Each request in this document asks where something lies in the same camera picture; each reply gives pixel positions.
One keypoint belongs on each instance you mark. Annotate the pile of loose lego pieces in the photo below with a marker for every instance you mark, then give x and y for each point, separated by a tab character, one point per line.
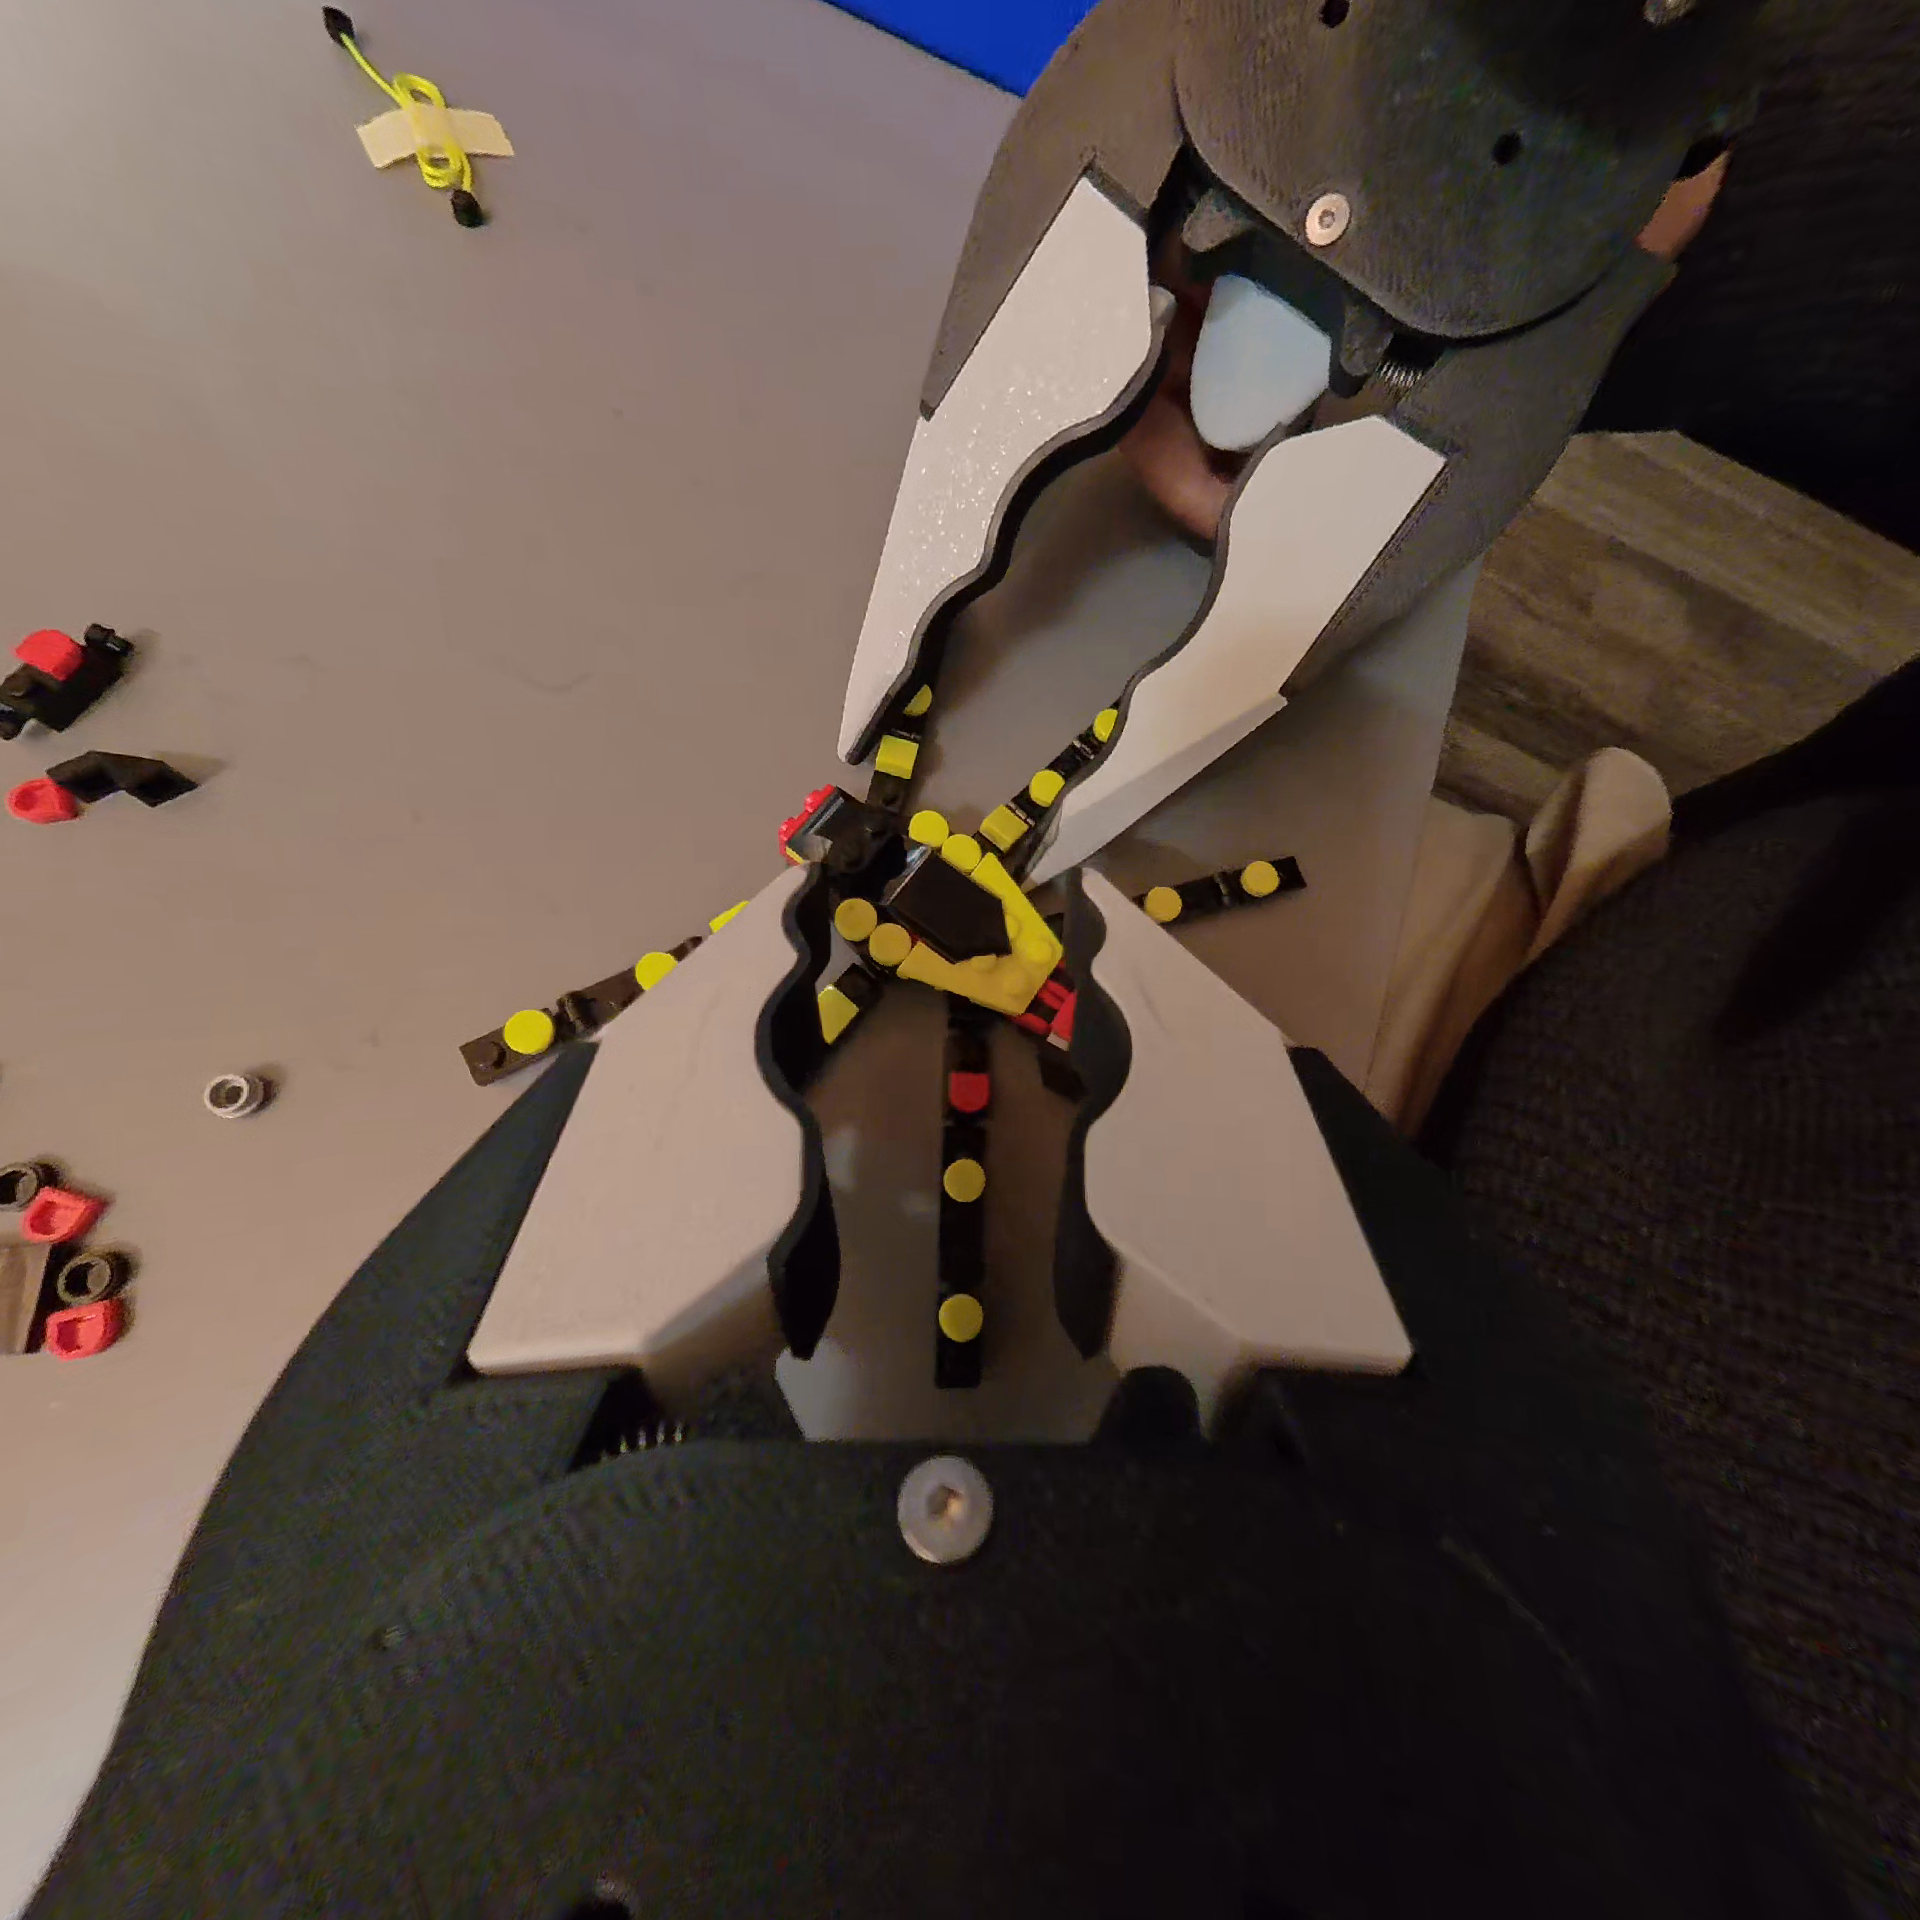
83	1328

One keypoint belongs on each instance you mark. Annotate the blue flat sheet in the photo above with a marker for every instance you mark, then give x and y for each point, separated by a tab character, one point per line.
961	30

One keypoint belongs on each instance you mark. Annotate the yellow black lego spider model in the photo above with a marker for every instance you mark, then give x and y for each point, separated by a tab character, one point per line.
961	914

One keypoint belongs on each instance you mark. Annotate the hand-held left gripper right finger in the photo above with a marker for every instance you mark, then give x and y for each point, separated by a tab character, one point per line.
1229	1201

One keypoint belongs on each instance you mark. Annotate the small red curved lego brick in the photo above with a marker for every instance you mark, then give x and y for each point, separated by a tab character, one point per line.
41	800

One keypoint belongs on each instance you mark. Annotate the dark knit sweater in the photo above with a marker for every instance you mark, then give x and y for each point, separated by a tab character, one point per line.
1724	1201

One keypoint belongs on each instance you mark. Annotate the black clip brick red stud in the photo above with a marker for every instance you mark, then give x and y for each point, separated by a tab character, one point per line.
61	690

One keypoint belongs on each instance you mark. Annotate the grey round lego stud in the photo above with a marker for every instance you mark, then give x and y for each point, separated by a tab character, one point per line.
219	1101

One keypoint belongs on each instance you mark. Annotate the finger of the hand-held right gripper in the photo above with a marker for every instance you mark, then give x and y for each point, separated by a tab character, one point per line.
1319	570
991	497

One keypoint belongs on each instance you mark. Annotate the person's right forearm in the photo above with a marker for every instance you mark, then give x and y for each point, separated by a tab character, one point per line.
1802	301

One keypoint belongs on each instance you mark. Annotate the black angled lego brick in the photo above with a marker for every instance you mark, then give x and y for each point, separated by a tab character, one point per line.
112	776

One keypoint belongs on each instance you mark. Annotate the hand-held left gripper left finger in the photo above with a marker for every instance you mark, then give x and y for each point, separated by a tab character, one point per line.
630	1201

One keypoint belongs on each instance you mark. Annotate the person's right hand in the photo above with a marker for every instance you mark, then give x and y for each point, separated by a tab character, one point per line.
1184	481

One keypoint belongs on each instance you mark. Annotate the beige cloth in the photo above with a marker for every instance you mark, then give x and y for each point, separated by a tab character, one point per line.
1560	871

